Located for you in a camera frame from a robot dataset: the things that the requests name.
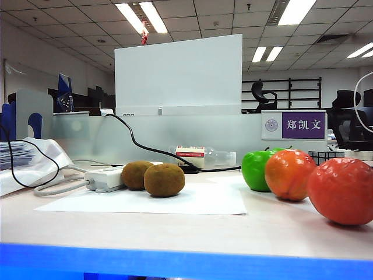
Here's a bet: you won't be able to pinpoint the brown fuzzy kiwi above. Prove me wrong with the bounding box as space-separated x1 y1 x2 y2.
121 160 154 191
143 162 186 198

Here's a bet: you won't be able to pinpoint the orange red plastic fruit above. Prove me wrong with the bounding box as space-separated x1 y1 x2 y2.
306 157 373 226
264 148 317 202

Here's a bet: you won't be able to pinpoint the clear bottle red label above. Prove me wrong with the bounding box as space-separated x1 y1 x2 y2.
168 145 237 170

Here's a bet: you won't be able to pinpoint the frosted glass desk divider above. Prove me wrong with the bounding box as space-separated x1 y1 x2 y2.
52 112 329 167

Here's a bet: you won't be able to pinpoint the white paper sheet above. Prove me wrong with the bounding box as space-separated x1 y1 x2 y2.
208 174 324 214
33 182 248 216

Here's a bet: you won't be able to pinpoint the white partition board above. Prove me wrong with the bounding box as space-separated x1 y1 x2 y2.
114 33 244 117

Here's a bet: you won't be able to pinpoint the white power strip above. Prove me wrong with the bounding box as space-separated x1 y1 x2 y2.
84 161 164 193

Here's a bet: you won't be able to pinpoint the black background cabinets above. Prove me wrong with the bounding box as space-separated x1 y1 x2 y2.
48 85 117 117

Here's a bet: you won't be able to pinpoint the red hanging ornament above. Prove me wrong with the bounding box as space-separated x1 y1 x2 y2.
140 20 150 46

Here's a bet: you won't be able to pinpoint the ceiling fluorescent light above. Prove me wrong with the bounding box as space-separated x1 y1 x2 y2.
346 41 373 58
139 1 169 34
115 2 150 35
252 46 268 63
266 45 284 62
277 0 318 26

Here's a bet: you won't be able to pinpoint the purple white name plate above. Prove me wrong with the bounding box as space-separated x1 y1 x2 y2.
261 110 328 141

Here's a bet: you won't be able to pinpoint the blue edge strip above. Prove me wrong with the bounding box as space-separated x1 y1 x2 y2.
0 242 373 280

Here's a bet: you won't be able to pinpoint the blue crystal trophy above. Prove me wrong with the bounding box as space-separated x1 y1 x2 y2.
57 73 75 113

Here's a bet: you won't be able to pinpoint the white plastic bag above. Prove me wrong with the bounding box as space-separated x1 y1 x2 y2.
0 136 75 197

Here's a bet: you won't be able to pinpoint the silver grid puzzle cube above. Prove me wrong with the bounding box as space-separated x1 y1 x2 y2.
308 149 347 166

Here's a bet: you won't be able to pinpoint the black shelf rack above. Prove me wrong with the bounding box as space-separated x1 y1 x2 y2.
241 76 323 110

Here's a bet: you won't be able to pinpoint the grey file holder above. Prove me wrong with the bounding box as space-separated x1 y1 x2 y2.
16 89 55 139

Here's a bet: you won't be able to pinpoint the stack of papers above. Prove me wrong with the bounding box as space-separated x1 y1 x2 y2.
0 141 37 170

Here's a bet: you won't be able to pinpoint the ceiling air vent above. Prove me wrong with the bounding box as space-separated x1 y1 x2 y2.
316 34 350 44

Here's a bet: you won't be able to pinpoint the blue file holder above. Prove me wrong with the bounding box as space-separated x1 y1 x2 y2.
0 101 44 142

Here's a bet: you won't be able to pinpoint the thin black cable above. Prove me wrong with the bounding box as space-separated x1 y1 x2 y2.
199 164 243 172

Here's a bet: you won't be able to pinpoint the black power cable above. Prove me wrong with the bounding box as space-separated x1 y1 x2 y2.
105 113 202 172

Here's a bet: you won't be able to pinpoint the black looped cable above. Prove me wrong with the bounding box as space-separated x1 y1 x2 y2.
0 124 61 188

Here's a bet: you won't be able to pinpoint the grey power strip cable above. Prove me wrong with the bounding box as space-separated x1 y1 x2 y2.
33 164 90 197

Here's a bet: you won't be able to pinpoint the thick white cable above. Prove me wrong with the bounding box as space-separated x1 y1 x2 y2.
353 71 373 134

